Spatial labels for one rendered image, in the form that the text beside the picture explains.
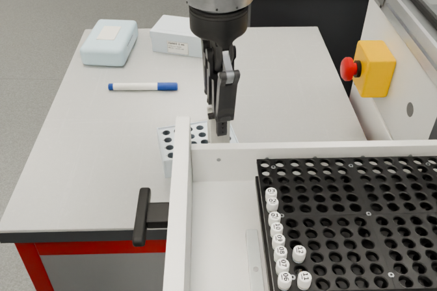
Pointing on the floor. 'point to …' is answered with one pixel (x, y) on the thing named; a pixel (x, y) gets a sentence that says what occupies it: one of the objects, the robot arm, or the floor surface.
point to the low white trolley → (153, 151)
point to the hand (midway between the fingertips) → (218, 127)
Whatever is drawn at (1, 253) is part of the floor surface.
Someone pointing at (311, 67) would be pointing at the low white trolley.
